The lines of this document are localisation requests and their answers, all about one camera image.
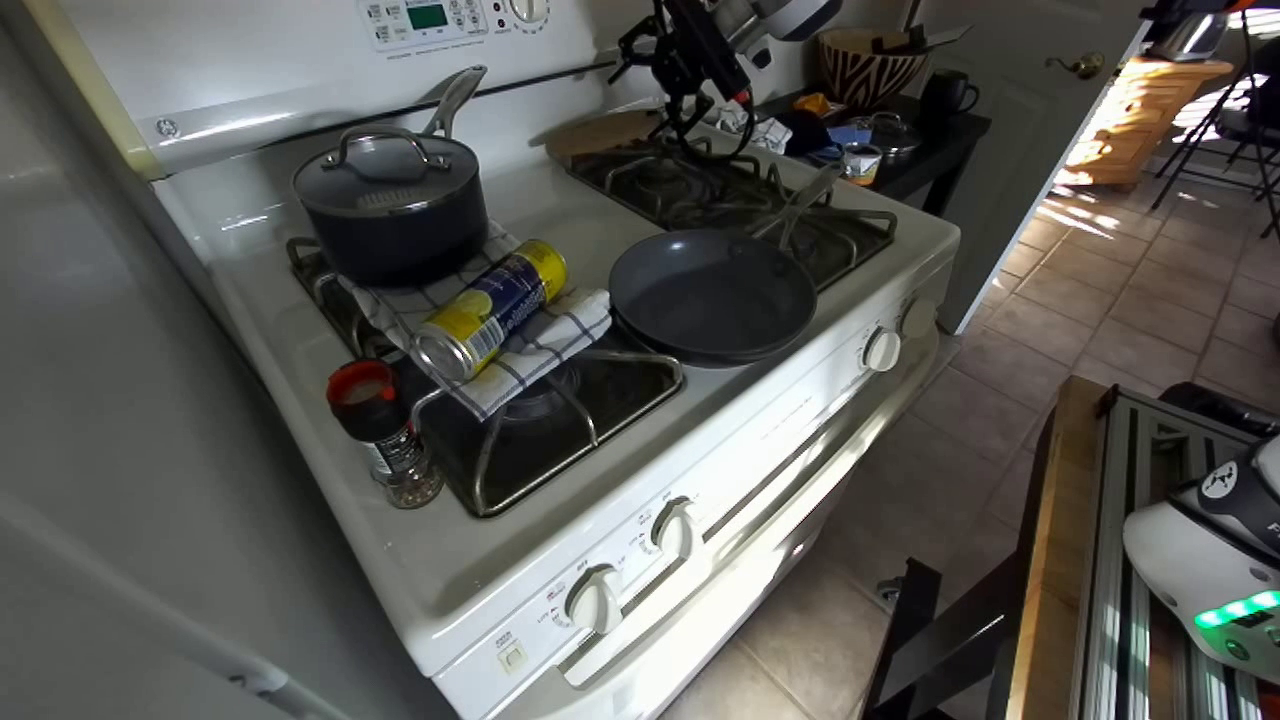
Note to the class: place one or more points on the small blue item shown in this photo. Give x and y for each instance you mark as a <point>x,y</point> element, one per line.
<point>851,137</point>

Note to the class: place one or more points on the small white cup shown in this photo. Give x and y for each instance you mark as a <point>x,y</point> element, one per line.
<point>860,166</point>

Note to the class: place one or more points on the woven patterned basket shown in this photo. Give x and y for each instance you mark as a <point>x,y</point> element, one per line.
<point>866,72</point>

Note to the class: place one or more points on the wooden edged metal cart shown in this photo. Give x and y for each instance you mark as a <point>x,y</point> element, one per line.
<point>1064,563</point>

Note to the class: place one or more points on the black metal stand frame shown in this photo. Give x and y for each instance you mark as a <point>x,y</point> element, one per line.
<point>920,641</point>

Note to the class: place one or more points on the black burner grate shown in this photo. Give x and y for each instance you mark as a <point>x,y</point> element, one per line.
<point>667,189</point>
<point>841,240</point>
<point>483,444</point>
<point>311,261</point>

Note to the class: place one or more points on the white gas stove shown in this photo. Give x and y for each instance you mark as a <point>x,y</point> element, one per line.
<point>400,563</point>

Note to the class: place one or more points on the black side table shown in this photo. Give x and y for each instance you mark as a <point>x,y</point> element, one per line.
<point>953,152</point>

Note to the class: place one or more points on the yellow and blue can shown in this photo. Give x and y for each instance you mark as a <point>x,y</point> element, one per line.
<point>484,312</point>

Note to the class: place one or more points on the crumpled foil wrapper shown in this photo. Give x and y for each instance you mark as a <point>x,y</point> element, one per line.
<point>767,132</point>

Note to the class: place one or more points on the white oven panel knob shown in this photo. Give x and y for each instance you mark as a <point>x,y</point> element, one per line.
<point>526,10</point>

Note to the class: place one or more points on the dark frying pan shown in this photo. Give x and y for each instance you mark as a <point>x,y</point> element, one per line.
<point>704,300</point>

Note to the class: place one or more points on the tan cushioned furniture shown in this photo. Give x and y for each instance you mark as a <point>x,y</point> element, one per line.
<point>1132,120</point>

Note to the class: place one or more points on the white stove burner knob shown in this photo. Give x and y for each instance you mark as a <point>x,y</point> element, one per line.
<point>590,596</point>
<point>675,525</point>
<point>882,350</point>

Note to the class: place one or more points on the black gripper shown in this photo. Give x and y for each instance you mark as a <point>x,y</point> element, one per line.
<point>703,44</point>

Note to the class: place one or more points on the black mug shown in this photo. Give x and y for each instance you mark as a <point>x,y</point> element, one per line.
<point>946,96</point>

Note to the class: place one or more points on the glass pot lid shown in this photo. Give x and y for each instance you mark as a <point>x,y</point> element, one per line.
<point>387,162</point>

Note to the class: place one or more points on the dark chair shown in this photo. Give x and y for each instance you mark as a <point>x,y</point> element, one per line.
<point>1247,126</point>

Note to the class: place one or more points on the white striped dish towel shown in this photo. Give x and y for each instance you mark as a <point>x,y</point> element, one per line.
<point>547,353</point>

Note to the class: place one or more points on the grey door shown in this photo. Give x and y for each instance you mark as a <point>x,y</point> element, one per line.
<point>1027,173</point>

